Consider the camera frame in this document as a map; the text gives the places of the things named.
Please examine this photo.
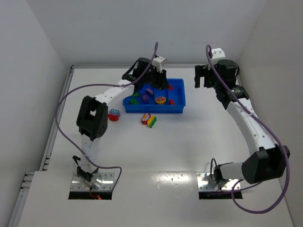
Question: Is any red lego block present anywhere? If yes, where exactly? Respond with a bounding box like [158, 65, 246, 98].
[169, 99, 175, 105]

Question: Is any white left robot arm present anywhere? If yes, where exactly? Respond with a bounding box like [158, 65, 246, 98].
[76, 56, 169, 188]

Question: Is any aluminium table edge rail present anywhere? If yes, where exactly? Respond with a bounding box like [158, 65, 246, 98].
[7, 63, 74, 227]

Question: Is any blue divided plastic bin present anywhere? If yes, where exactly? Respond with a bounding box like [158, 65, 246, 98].
[123, 79, 186, 114]

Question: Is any red lego with purple flower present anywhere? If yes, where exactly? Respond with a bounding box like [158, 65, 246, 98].
[108, 109, 120, 122]

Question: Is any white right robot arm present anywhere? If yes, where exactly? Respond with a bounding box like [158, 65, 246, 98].
[195, 60, 290, 184]

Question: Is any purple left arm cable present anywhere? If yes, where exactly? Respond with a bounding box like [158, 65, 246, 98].
[54, 42, 159, 193]

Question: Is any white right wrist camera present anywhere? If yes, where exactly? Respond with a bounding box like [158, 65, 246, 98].
[211, 48, 225, 61]

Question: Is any metal base plate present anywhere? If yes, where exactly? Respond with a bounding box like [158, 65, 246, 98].
[196, 172, 238, 192]
[70, 172, 114, 192]

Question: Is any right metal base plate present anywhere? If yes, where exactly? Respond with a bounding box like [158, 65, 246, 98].
[196, 172, 238, 192]

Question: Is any green lego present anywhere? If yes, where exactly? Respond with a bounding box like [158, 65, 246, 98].
[129, 98, 139, 105]

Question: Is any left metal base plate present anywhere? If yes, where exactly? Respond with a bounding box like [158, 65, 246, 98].
[70, 172, 114, 192]

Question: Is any purple arched lego piece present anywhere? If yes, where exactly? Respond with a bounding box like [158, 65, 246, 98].
[145, 88, 154, 96]

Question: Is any green rectangular lego brick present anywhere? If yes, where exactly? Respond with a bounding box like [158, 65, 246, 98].
[132, 92, 139, 97]

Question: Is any purple rectangular lego brick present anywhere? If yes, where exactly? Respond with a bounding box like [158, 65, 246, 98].
[141, 93, 149, 104]

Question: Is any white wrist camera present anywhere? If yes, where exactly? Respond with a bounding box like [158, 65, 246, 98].
[211, 48, 225, 61]
[152, 56, 166, 73]

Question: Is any red lego with pink cloud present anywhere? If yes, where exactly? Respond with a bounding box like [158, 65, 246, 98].
[141, 113, 151, 125]

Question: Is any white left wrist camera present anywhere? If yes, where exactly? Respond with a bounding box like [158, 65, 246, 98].
[152, 56, 166, 73]

